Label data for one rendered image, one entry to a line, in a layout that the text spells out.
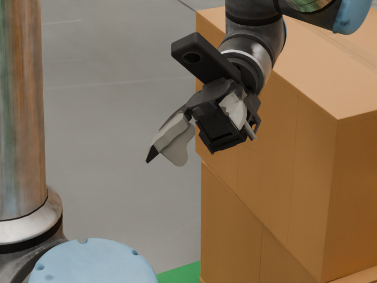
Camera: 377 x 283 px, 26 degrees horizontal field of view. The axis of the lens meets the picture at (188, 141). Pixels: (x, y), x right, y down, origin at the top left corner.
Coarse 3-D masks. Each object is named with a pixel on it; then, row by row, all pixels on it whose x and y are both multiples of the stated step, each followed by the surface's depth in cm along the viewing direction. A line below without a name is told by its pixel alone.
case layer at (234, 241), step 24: (216, 192) 211; (216, 216) 215; (240, 216) 201; (216, 240) 218; (240, 240) 205; (264, 240) 192; (216, 264) 222; (240, 264) 208; (264, 264) 195; (288, 264) 184
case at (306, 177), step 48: (288, 48) 179; (336, 48) 179; (288, 96) 166; (336, 96) 159; (240, 144) 192; (288, 144) 171; (336, 144) 154; (240, 192) 198; (288, 192) 175; (336, 192) 161; (288, 240) 180; (336, 240) 168
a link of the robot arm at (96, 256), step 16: (96, 240) 97; (112, 240) 98; (48, 256) 94; (64, 256) 95; (80, 256) 95; (96, 256) 95; (112, 256) 95; (128, 256) 96; (32, 272) 92; (48, 272) 92; (64, 272) 92; (80, 272) 93; (96, 272) 93; (112, 272) 93; (128, 272) 93; (144, 272) 94
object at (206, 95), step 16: (240, 64) 119; (224, 80) 115; (256, 80) 120; (192, 96) 116; (208, 96) 113; (256, 96) 122; (208, 112) 113; (256, 112) 117; (208, 128) 115; (224, 128) 114; (256, 128) 115; (208, 144) 116; (224, 144) 115
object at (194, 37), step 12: (192, 36) 110; (180, 48) 111; (192, 48) 110; (204, 48) 111; (180, 60) 112; (192, 60) 111; (204, 60) 112; (216, 60) 113; (228, 60) 116; (192, 72) 115; (204, 72) 115; (216, 72) 115; (228, 72) 115; (240, 72) 118
